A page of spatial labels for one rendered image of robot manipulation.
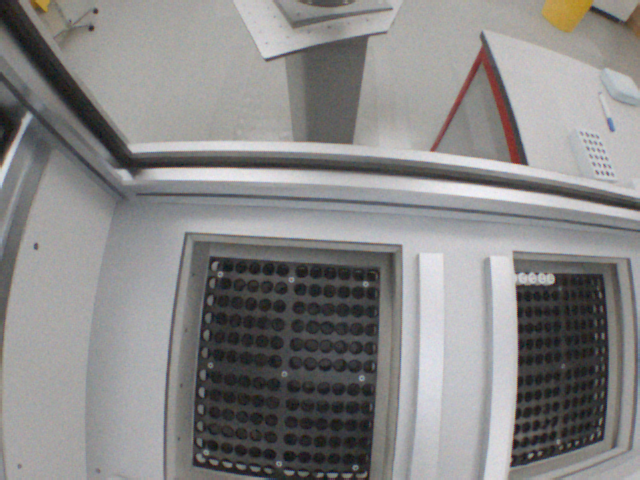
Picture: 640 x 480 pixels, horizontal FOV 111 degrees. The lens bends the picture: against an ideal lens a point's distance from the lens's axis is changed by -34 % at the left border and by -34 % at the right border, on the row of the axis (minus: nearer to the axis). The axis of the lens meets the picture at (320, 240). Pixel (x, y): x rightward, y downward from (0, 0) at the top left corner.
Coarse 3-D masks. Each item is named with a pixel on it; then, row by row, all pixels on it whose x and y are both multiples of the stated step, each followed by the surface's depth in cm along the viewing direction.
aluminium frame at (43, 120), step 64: (0, 0) 8; (0, 64) 11; (64, 128) 18; (0, 192) 15; (128, 192) 28; (192, 192) 27; (256, 192) 27; (320, 192) 26; (384, 192) 26; (448, 192) 25; (512, 192) 26; (576, 192) 25; (0, 256) 16; (0, 320) 15; (0, 384) 14; (0, 448) 12
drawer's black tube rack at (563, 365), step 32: (544, 288) 32; (576, 288) 32; (544, 320) 31; (576, 320) 31; (544, 352) 29; (576, 352) 32; (608, 352) 29; (544, 384) 28; (576, 384) 28; (544, 416) 27; (576, 416) 27; (512, 448) 27; (544, 448) 26; (576, 448) 25
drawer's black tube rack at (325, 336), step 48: (240, 288) 35; (288, 288) 32; (336, 288) 32; (240, 336) 30; (288, 336) 30; (336, 336) 30; (240, 384) 29; (288, 384) 32; (336, 384) 32; (240, 432) 30; (288, 432) 28; (336, 432) 28
